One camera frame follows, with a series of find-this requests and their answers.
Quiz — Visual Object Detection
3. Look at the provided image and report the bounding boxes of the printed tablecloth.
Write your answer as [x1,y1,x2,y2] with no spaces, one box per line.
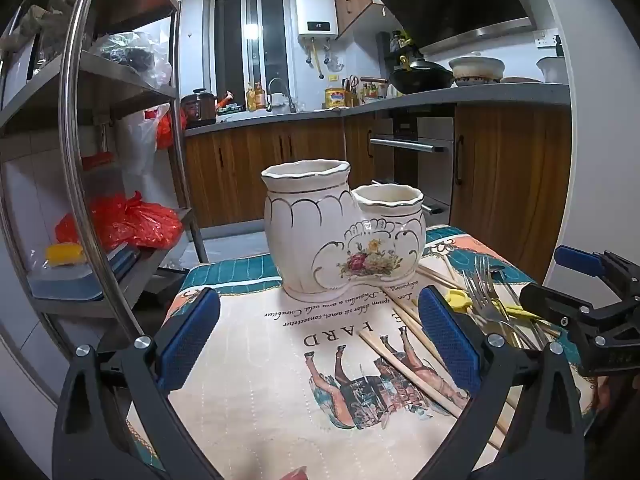
[125,225,601,480]

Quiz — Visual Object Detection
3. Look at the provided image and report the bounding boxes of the metal shelf rack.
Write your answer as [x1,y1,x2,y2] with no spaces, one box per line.
[0,0,209,357]

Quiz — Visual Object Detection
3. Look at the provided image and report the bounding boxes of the seasoning bottles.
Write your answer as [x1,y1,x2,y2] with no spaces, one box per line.
[360,79,392,105]

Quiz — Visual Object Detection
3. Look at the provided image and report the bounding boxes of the clear plastic storage box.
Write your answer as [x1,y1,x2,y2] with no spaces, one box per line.
[27,246,142,302]

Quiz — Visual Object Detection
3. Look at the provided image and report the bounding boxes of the white plastic bag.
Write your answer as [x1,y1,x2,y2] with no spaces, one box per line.
[117,105,172,197]

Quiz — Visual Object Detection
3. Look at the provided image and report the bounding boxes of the small metal fork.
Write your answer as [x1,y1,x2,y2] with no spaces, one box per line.
[462,269,523,350]

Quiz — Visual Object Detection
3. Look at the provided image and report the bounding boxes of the hanging red plastic bag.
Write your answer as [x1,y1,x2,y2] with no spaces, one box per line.
[145,104,189,152]

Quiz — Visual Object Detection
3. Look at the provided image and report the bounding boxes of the dark pressure cooker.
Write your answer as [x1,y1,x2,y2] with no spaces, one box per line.
[180,88,217,126]

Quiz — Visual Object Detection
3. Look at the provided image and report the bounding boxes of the white ceramic pot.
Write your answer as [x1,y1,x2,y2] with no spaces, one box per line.
[448,54,506,84]

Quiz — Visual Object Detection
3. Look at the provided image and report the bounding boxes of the black range hood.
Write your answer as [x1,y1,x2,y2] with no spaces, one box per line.
[367,0,537,54]

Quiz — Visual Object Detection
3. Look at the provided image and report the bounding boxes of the clear bag with dark contents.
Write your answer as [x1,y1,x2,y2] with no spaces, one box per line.
[90,31,174,89]

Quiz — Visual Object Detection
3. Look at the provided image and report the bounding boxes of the amber bottles by sink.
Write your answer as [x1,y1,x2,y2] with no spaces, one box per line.
[245,82,266,112]

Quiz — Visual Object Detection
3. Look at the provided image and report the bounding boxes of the wall power socket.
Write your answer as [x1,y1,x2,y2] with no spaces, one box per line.
[532,29,562,50]

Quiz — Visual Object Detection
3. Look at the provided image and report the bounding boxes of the person's right hand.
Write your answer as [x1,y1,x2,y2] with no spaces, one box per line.
[595,376,616,412]

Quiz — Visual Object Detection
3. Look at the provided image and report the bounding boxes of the crumpled red plastic bag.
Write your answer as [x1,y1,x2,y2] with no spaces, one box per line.
[55,191,184,252]

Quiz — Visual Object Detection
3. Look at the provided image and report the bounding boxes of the grey kitchen countertop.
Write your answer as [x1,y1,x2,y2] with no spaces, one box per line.
[184,82,571,137]

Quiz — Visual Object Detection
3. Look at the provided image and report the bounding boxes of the orange plastic item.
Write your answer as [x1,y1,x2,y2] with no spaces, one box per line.
[216,90,247,112]

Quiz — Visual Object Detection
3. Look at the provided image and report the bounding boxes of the metal sink faucet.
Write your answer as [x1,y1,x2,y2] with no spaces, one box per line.
[266,77,297,113]

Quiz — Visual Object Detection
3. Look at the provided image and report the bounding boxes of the built-in steel oven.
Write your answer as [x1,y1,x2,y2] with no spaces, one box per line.
[368,116,456,222]

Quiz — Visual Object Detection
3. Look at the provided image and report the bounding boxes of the large metal fork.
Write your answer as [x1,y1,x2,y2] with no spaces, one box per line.
[473,255,547,350]

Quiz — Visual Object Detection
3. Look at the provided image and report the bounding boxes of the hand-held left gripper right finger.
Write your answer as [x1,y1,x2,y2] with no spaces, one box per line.
[416,286,584,480]

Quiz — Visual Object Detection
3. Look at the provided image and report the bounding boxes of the yellow plastic spoon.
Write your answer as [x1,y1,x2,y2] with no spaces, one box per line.
[444,289,542,322]

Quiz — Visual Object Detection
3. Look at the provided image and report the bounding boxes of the white water heater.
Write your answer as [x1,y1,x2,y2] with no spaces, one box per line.
[294,0,339,40]

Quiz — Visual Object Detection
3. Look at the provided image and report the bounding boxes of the wooden base cabinets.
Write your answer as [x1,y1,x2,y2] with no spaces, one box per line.
[184,104,571,286]

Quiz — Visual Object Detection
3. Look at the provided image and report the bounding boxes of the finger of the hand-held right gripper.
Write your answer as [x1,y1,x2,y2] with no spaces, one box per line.
[553,245,640,306]
[519,283,608,341]

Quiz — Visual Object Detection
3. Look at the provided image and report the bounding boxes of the black wok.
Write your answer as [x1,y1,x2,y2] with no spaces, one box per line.
[389,55,455,95]

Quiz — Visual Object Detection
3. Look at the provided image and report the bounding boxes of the white floral ceramic utensil holder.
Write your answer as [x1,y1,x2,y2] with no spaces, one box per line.
[261,159,427,297]

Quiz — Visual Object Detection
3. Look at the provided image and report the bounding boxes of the yellow object in clear box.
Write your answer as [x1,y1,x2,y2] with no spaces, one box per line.
[45,242,87,267]

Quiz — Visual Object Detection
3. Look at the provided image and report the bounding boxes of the kitchen window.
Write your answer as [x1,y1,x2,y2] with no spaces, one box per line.
[209,0,294,107]

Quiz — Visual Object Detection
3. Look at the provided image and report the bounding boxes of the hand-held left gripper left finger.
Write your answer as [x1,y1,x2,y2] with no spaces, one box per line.
[52,287,222,480]

